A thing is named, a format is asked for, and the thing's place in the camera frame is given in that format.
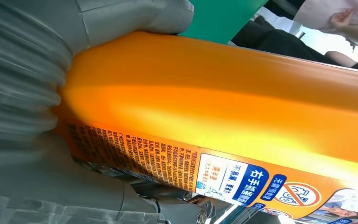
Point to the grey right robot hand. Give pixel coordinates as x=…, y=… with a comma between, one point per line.
x=43, y=191

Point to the green table mat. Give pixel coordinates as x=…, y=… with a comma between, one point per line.
x=222, y=18

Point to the person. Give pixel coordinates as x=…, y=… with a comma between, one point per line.
x=318, y=15
x=274, y=43

